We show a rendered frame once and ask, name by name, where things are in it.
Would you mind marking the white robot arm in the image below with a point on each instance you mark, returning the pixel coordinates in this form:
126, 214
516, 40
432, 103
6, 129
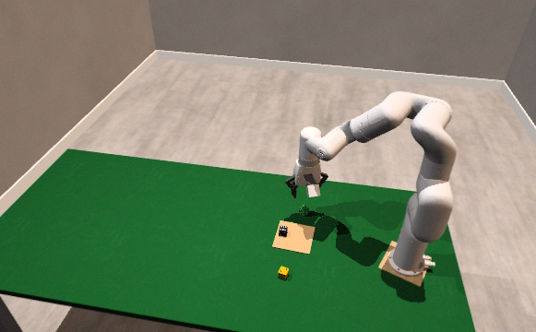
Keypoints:
429, 209

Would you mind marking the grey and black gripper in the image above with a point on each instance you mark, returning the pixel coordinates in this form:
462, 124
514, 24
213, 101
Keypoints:
298, 176

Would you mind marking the black die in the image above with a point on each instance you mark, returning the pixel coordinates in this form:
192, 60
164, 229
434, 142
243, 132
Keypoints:
283, 231

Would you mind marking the green die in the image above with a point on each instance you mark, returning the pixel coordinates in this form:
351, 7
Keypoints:
303, 210

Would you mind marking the yellow die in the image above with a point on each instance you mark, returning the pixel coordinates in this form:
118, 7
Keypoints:
283, 273

